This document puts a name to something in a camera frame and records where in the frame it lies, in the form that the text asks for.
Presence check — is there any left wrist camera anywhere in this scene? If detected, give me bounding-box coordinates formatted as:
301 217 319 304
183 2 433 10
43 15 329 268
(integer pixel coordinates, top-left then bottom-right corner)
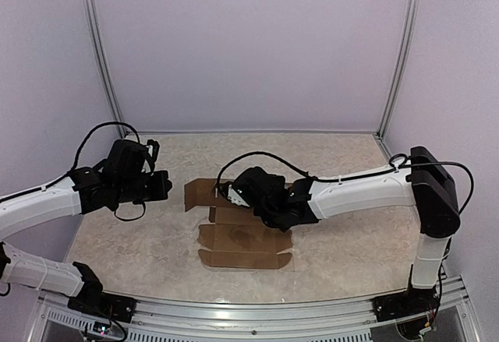
146 139 160 163

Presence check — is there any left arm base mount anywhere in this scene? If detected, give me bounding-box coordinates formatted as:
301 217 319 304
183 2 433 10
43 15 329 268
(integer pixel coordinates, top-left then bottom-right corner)
67 291 137 323

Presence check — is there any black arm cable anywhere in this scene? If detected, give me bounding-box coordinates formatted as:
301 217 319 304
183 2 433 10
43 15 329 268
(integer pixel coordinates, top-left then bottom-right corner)
38 122 148 222
214 151 476 214

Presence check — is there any front aluminium rail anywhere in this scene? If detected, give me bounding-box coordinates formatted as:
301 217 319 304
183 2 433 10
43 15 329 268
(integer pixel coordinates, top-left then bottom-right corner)
25 276 485 341

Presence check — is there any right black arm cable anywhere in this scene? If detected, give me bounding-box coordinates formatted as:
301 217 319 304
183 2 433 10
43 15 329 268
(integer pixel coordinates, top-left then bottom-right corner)
214 151 476 214

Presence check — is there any brown cardboard box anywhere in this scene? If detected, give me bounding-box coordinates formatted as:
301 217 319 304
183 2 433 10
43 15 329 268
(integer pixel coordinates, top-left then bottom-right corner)
184 178 293 270

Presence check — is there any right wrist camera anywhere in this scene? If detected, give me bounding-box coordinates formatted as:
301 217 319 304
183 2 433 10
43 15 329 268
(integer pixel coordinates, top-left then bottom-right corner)
227 184 250 208

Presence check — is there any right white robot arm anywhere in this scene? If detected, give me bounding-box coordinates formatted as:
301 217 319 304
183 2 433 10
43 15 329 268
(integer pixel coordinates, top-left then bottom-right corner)
216 146 461 314

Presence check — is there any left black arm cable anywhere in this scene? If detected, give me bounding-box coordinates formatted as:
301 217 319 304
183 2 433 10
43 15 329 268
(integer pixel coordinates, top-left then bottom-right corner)
38 122 148 222

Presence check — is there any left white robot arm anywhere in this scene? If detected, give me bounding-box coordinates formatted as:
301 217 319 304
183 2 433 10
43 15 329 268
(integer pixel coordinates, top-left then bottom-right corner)
1 139 172 315

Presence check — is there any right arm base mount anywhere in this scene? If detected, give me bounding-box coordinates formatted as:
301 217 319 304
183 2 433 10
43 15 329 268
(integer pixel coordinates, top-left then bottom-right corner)
372 289 439 322

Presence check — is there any aluminium frame post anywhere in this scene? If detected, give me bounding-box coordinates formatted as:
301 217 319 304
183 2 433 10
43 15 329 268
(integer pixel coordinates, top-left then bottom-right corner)
377 0 419 142
83 0 123 121

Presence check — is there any left aluminium frame post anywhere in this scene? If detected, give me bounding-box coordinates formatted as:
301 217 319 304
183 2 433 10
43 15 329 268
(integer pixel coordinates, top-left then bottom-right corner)
83 0 123 121

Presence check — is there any right aluminium frame post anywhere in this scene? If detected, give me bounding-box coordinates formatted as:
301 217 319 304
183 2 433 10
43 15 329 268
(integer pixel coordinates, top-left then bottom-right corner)
377 0 419 142

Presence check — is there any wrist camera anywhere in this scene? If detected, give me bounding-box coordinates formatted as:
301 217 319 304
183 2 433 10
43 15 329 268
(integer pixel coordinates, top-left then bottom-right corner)
146 139 160 163
227 184 250 208

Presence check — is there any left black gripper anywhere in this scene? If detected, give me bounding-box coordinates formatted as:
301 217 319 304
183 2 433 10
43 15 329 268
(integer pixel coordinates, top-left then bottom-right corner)
115 170 172 204

